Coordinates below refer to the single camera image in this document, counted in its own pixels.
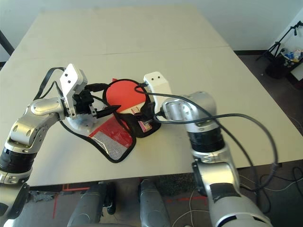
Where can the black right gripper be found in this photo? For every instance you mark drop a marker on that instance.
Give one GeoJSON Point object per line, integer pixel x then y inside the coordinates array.
{"type": "Point", "coordinates": [151, 117]}

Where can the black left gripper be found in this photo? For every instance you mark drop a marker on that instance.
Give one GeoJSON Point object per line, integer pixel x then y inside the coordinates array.
{"type": "Point", "coordinates": [82, 104]}

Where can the red ping-pong paddle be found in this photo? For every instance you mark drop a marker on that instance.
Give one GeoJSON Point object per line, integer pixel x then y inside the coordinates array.
{"type": "Point", "coordinates": [123, 94]}

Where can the grey white plush toy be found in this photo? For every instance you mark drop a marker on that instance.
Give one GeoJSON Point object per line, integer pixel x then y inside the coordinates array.
{"type": "Point", "coordinates": [80, 124]}

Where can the red black paddle case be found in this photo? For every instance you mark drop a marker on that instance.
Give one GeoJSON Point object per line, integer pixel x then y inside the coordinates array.
{"type": "Point", "coordinates": [118, 139]}

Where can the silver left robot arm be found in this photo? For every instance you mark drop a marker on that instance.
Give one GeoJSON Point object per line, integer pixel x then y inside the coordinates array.
{"type": "Point", "coordinates": [26, 132]}

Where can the grey robot left leg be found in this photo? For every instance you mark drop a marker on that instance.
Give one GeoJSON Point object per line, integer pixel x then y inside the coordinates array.
{"type": "Point", "coordinates": [87, 208]}

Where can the black bin with bottles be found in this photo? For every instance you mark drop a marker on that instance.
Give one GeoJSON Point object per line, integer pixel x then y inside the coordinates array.
{"type": "Point", "coordinates": [275, 68]}

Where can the black tripod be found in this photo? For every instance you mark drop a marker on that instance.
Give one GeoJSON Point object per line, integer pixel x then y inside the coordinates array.
{"type": "Point", "coordinates": [274, 48]}

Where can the white low cabinet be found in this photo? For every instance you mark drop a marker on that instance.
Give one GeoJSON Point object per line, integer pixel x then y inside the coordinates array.
{"type": "Point", "coordinates": [298, 72]}

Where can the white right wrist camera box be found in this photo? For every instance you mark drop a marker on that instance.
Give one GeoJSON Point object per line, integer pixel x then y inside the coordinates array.
{"type": "Point", "coordinates": [157, 82]}

